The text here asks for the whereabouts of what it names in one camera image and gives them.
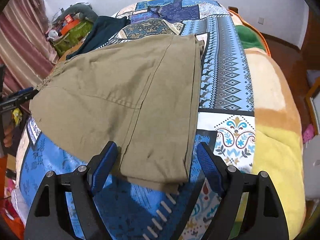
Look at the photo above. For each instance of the pink slipper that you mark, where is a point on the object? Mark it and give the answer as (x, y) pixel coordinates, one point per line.
(308, 134)

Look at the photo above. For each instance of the striped pink curtain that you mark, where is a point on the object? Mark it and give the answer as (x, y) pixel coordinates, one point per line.
(25, 51)

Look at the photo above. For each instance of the yellow orange fleece blanket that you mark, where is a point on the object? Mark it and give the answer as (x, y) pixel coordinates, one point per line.
(278, 129)

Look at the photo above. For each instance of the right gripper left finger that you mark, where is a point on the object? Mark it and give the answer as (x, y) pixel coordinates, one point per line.
(49, 216)

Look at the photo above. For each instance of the grey plush toy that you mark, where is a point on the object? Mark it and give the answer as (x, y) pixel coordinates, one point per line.
(84, 11)

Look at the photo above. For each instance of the wall power socket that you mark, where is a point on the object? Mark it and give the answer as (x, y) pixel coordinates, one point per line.
(261, 20)

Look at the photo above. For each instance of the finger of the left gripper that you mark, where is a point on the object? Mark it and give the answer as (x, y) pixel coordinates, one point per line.
(23, 95)

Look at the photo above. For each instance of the wooden headboard panel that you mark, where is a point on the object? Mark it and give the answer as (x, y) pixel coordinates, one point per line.
(69, 51)

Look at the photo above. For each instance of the blue patchwork bedsheet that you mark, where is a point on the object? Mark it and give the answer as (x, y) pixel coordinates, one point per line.
(225, 123)

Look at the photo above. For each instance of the orange box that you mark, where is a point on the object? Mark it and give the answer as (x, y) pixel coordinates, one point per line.
(68, 22)

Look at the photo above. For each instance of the green patterned bag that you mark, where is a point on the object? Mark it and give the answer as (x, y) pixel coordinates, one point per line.
(71, 35)

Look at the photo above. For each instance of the dark navy garment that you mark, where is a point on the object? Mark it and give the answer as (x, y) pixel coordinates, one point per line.
(103, 29)

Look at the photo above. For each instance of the khaki pants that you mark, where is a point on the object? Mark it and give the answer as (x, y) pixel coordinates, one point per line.
(142, 94)

